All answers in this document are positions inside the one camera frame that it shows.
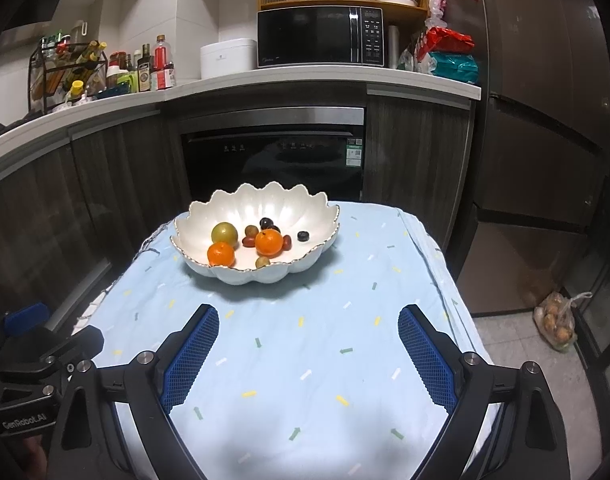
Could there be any dark oil bottle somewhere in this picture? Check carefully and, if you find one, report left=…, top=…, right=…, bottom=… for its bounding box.
left=137, top=44, right=152, bottom=92

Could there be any dark grey refrigerator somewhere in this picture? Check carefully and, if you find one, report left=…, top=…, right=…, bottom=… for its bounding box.
left=450, top=0, right=610, bottom=316

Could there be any green apple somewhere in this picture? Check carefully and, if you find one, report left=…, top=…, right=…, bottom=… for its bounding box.
left=211, top=221, right=239, bottom=249

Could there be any clear plastic bag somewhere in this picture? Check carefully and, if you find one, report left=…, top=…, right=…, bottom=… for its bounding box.
left=397, top=35, right=438, bottom=73

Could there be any white scalloped ceramic bowl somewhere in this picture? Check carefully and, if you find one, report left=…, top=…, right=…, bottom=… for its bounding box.
left=170, top=181, right=340, bottom=286

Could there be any black microwave oven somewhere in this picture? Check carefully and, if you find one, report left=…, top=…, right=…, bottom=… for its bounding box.
left=257, top=6, right=386, bottom=69

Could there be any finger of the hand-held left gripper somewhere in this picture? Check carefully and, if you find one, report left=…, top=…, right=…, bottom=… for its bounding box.
left=5, top=303, right=50, bottom=336
left=0, top=325, right=106, bottom=386

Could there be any orange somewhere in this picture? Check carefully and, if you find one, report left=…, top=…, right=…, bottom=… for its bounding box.
left=207, top=241, right=236, bottom=267
left=255, top=229, right=284, bottom=258

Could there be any teal plastic bag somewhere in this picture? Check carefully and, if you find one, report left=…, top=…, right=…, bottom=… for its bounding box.
left=429, top=51, right=480, bottom=85

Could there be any dark wood base cabinet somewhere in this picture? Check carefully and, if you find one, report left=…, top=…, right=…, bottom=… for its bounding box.
left=0, top=90, right=473, bottom=321

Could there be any red snack bag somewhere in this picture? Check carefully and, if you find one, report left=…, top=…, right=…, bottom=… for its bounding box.
left=419, top=26, right=476, bottom=58

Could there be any built-in black oven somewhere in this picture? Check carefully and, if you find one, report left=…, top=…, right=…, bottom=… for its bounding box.
left=177, top=106, right=366, bottom=202

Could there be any white rice cooker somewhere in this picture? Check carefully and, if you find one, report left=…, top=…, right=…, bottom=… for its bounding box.
left=200, top=38, right=258, bottom=80

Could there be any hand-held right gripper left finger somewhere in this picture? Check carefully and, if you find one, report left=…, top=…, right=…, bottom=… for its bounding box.
left=47, top=303, right=220, bottom=480

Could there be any bag of fruit on floor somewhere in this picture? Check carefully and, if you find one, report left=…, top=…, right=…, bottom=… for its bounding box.
left=533, top=291, right=593, bottom=353

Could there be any light blue patterned tablecloth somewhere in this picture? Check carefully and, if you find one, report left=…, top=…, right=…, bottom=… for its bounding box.
left=72, top=200, right=500, bottom=480

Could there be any red liquid bottle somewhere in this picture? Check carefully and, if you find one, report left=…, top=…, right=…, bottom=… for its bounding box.
left=153, top=35, right=176, bottom=90

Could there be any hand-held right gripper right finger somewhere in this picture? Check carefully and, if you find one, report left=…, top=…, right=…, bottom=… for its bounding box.
left=397, top=303, right=570, bottom=480

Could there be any white kitchen countertop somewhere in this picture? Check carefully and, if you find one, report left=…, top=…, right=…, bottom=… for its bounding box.
left=0, top=62, right=482, bottom=161

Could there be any red lid jar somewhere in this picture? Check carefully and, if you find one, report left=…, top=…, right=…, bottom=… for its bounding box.
left=108, top=51, right=128, bottom=86

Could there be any black wire spice rack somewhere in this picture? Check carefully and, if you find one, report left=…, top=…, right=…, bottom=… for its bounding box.
left=28, top=42, right=109, bottom=113

